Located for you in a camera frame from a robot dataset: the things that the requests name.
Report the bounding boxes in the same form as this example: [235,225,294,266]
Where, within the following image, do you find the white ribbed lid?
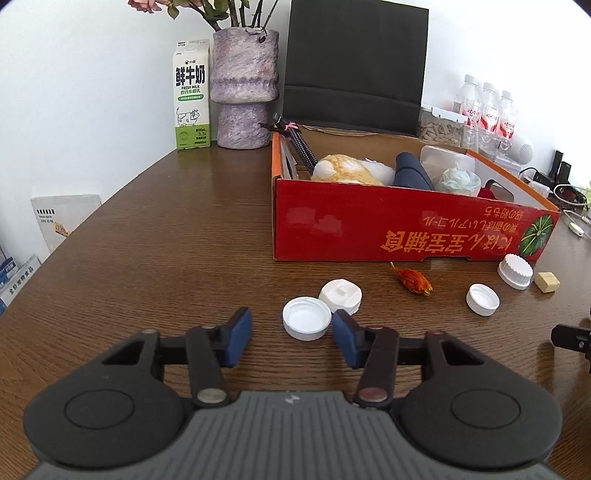
[497,253,534,291]

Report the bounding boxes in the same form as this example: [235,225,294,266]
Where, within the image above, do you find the navy zip case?
[394,151,435,191]

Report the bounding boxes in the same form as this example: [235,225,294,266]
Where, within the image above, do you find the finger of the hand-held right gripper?
[551,323,591,361]

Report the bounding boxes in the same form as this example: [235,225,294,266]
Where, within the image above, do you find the beige cube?
[534,271,561,293]

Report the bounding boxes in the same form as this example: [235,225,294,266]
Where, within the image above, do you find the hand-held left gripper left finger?
[99,307,254,409]

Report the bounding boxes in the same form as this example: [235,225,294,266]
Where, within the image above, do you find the white yellow alpaca plush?
[310,154,386,186]

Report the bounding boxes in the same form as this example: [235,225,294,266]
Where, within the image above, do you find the clear water bottle red label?
[455,74,481,127]
[496,90,517,144]
[475,82,500,139]

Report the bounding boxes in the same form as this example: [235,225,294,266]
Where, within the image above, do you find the black upright device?
[549,150,573,183]

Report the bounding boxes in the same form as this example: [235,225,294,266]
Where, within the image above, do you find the black braided cable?
[259,113,319,172]

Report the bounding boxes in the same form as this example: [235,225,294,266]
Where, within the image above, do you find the red cardboard box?
[271,124,561,263]

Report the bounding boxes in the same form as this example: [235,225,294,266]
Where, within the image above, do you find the black paper shopping bag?
[283,0,429,137]

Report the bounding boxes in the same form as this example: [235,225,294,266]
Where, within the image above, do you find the white flat carton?
[30,194,102,254]

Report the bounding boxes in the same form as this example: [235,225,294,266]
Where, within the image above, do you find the white lid with knob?
[318,278,363,316]

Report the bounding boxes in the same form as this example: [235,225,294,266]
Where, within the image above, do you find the translucent cotton swab box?
[419,145,476,178]

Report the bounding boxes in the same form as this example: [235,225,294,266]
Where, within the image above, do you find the mottled purple stone vase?
[210,28,281,150]

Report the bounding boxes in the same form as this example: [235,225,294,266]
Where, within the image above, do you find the blue white packet boxes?
[0,253,42,315]

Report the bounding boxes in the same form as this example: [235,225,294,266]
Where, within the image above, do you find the small open white cap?
[465,283,501,317]

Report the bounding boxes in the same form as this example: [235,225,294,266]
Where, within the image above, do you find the white tissue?
[365,158,396,184]

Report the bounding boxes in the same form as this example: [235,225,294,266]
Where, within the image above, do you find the dried pink rose bouquet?
[128,0,280,33]

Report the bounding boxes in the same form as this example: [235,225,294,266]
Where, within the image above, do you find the clear seed storage container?
[418,105,467,148]

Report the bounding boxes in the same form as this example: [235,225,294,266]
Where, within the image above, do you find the wide white cap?
[283,296,332,342]

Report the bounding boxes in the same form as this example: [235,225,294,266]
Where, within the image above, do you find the white green milk carton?
[172,39,212,151]

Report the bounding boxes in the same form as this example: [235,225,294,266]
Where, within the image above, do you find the white charging cable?
[551,185,591,241]

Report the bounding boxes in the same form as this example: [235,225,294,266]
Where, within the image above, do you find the white robot speaker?
[499,137,534,164]

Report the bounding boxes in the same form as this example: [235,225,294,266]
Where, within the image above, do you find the black charger block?
[519,167,552,185]

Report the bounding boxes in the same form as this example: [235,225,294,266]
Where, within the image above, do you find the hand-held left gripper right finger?
[332,309,485,409]

